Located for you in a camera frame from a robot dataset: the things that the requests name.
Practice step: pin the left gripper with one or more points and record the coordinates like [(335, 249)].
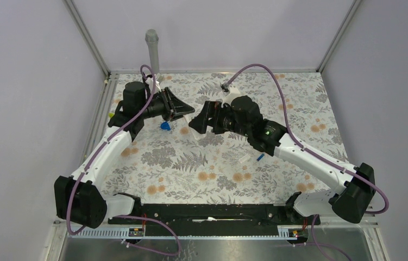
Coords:
[(173, 109)]

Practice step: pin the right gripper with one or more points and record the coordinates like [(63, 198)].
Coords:
[(212, 109)]

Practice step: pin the white battery cover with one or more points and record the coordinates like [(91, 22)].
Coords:
[(244, 159)]

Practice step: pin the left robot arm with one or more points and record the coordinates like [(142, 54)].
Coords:
[(78, 197)]

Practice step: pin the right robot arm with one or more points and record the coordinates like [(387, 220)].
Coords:
[(350, 187)]

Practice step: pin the blue plastic clip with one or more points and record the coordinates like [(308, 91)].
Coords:
[(165, 126)]

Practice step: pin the light blue battery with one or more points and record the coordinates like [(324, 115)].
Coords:
[(260, 157)]

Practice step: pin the grey microphone on stand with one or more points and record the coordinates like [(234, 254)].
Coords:
[(152, 40)]

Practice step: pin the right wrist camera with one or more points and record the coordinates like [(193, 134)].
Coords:
[(231, 93)]

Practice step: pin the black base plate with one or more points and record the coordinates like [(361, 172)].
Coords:
[(214, 220)]

